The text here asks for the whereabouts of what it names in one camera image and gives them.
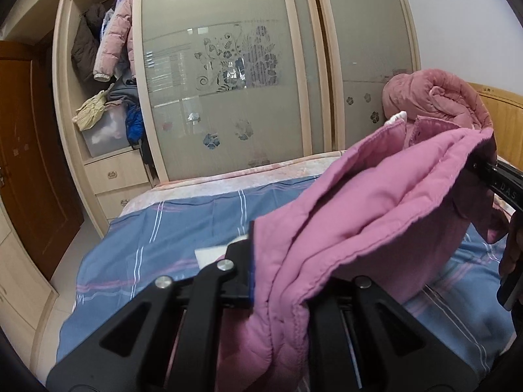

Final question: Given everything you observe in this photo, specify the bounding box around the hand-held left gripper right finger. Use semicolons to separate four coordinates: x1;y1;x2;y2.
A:
306;275;477;392

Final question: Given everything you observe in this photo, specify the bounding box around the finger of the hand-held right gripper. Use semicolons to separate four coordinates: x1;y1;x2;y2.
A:
470;157;501;180

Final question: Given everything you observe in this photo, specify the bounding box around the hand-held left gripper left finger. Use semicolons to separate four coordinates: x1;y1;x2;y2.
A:
47;220;256;392

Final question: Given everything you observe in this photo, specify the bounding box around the pink and white hooded jacket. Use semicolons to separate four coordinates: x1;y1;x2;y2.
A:
194;113;511;392

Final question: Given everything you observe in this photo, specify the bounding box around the grey clothes pile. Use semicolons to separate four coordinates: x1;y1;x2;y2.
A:
107;77;137;109

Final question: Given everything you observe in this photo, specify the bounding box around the person's right hand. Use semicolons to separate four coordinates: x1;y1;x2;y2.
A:
498;212;523;279

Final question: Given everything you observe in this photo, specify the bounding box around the wooden headboard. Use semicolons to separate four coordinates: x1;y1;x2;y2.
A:
468;82;523;164

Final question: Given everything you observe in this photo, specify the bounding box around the blue striped bed sheet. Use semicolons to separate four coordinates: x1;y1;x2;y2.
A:
57;175;515;392

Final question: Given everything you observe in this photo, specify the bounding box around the rolled pink quilt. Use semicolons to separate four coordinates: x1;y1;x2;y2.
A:
382;69;495;139

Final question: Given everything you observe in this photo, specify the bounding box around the pink floral mattress pad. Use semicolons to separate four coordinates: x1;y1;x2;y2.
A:
120;150;348;215

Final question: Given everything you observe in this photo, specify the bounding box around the beige wardrobe drawer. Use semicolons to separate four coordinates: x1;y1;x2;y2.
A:
96;190;154;221
84;151;152;194

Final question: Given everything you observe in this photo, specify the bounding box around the black garment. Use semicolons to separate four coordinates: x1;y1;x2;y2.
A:
139;139;158;180

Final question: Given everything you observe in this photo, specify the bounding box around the frosted floral sliding door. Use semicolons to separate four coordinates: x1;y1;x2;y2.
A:
133;0;333;182

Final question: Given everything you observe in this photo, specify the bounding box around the blue garment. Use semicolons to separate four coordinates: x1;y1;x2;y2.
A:
125;104;144;148

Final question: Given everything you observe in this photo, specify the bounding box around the frosted plain sliding door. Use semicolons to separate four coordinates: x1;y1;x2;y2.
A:
311;0;421;152

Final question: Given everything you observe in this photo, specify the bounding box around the translucent storage box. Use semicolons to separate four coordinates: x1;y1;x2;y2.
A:
81;106;131;158

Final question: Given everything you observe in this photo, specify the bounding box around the yellow cloth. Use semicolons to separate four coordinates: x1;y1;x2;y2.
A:
73;84;115;131

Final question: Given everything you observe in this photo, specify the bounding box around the light wood cabinet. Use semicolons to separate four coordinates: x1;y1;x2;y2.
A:
0;200;60;372

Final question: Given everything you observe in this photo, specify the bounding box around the brown wooden door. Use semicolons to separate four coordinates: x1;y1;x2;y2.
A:
0;40;84;282

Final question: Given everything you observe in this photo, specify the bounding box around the beige wardrobe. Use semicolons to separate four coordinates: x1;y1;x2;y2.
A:
51;0;421;237

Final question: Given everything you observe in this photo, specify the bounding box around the pink puffer jacket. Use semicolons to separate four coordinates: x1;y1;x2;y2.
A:
93;0;135;82

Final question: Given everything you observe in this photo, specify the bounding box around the dark brown jacket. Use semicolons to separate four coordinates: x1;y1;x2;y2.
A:
71;3;106;82

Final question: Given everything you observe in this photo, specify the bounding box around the pale lilac hanging garment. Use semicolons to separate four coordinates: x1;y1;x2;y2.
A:
101;0;123;37

